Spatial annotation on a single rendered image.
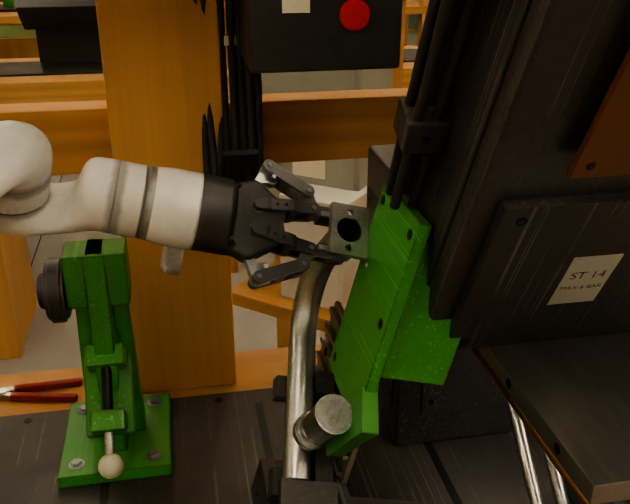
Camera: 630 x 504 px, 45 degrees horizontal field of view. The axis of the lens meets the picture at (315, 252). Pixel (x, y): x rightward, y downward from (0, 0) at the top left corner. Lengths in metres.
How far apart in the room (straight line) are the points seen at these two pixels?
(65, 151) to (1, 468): 0.41
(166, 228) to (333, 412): 0.23
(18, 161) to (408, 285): 0.35
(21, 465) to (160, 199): 0.44
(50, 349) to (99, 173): 2.38
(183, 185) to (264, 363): 0.52
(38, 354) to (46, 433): 1.99
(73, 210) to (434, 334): 0.35
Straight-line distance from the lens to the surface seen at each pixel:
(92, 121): 1.07
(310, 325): 0.85
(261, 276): 0.72
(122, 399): 0.93
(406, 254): 0.66
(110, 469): 0.90
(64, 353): 3.02
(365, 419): 0.70
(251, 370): 1.17
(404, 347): 0.71
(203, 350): 1.10
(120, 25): 0.95
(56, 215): 0.74
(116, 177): 0.71
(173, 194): 0.71
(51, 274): 0.88
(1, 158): 0.70
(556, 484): 0.77
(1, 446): 1.06
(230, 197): 0.72
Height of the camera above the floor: 1.51
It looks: 24 degrees down
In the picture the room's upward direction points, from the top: straight up
